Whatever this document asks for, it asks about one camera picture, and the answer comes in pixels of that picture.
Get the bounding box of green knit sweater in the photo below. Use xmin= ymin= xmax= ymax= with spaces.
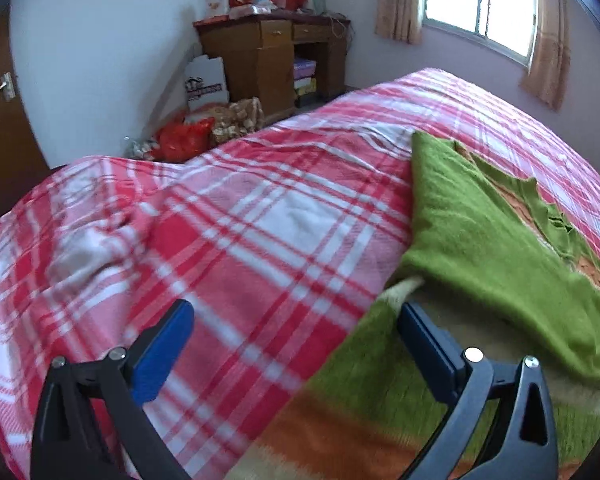
xmin=225 ymin=131 xmax=600 ymax=480

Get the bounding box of brown wooden desk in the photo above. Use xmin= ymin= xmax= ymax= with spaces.
xmin=193 ymin=14 xmax=352 ymax=126

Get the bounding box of red and white packet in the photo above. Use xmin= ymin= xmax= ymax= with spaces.
xmin=228 ymin=0 xmax=276 ymax=20

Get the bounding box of small patterned bag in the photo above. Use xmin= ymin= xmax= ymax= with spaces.
xmin=125 ymin=136 xmax=163 ymax=161

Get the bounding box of white cardboard box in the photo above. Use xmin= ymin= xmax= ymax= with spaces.
xmin=184 ymin=55 xmax=230 ymax=111

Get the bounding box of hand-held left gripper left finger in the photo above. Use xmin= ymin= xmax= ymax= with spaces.
xmin=30 ymin=299 xmax=196 ymax=480

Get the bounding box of brown wooden door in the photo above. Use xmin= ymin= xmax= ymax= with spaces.
xmin=0 ymin=10 xmax=51 ymax=231

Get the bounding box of stack of coloured boxes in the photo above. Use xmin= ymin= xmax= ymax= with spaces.
xmin=292 ymin=57 xmax=318 ymax=108

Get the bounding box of beige curtain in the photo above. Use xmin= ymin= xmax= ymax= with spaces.
xmin=375 ymin=0 xmax=426 ymax=45
xmin=519 ymin=0 xmax=572 ymax=112

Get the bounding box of window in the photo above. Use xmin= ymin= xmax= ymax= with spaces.
xmin=420 ymin=0 xmax=541 ymax=66

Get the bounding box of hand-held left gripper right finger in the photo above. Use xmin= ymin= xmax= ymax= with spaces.
xmin=397 ymin=301 xmax=561 ymax=480

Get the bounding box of red plastic bag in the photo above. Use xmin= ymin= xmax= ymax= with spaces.
xmin=155 ymin=110 xmax=216 ymax=163

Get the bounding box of red plaid blanket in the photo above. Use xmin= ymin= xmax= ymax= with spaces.
xmin=0 ymin=67 xmax=600 ymax=480

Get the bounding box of brown patterned bag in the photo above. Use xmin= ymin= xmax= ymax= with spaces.
xmin=200 ymin=97 xmax=266 ymax=146

